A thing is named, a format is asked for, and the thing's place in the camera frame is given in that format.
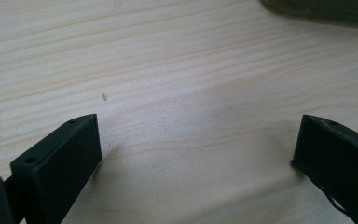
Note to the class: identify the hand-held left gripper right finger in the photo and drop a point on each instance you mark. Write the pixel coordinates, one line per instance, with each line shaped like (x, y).
(338, 158)

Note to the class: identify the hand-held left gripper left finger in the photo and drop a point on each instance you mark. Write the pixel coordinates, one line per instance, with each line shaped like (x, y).
(56, 161)

